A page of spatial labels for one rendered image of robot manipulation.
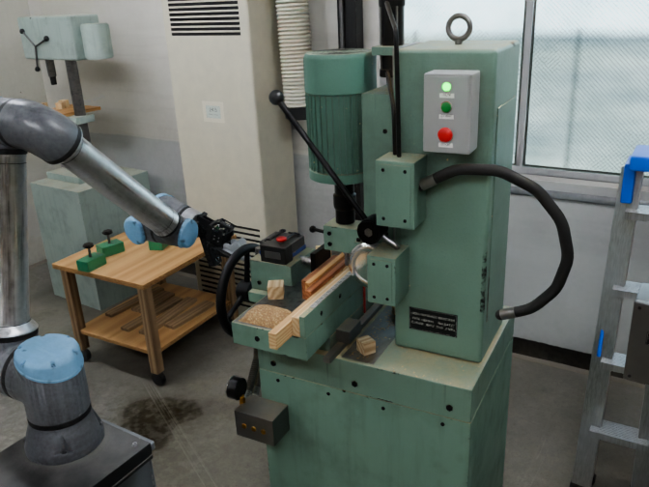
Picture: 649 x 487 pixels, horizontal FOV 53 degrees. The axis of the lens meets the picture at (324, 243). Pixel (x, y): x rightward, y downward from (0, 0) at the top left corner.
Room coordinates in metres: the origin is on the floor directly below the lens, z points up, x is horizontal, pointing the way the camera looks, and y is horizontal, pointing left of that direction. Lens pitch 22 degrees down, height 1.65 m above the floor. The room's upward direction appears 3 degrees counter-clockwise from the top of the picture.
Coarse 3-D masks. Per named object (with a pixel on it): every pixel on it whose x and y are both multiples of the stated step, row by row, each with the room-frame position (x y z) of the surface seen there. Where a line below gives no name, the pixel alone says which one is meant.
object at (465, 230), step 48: (432, 48) 1.39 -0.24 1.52; (480, 48) 1.34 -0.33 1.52; (480, 96) 1.32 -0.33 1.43; (480, 144) 1.32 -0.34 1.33; (432, 192) 1.37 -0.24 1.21; (480, 192) 1.32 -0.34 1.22; (432, 240) 1.37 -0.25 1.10; (480, 240) 1.32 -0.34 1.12; (432, 288) 1.37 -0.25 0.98; (480, 288) 1.32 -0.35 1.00; (432, 336) 1.37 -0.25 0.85; (480, 336) 1.31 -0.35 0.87
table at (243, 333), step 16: (288, 288) 1.57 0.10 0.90; (256, 304) 1.48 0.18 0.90; (272, 304) 1.48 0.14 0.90; (288, 304) 1.48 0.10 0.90; (352, 304) 1.52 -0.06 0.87; (336, 320) 1.44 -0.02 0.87; (240, 336) 1.39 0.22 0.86; (256, 336) 1.36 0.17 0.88; (320, 336) 1.36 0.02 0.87; (272, 352) 1.34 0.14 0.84; (288, 352) 1.32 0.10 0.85; (304, 352) 1.30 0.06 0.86
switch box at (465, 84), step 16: (432, 80) 1.31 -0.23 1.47; (448, 80) 1.29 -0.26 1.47; (464, 80) 1.28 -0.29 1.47; (432, 96) 1.31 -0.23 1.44; (464, 96) 1.28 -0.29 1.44; (432, 112) 1.31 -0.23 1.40; (464, 112) 1.28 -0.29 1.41; (432, 128) 1.31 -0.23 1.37; (448, 128) 1.29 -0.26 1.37; (464, 128) 1.28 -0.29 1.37; (432, 144) 1.31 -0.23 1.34; (464, 144) 1.28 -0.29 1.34
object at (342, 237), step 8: (328, 224) 1.59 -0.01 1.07; (336, 224) 1.59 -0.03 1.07; (344, 224) 1.59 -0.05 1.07; (352, 224) 1.58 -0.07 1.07; (328, 232) 1.58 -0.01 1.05; (336, 232) 1.57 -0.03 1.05; (344, 232) 1.56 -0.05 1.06; (352, 232) 1.55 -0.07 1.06; (328, 240) 1.58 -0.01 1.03; (336, 240) 1.57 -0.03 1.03; (344, 240) 1.56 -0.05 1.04; (352, 240) 1.55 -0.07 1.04; (328, 248) 1.58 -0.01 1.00; (336, 248) 1.57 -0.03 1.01; (344, 248) 1.56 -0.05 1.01; (352, 248) 1.55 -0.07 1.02
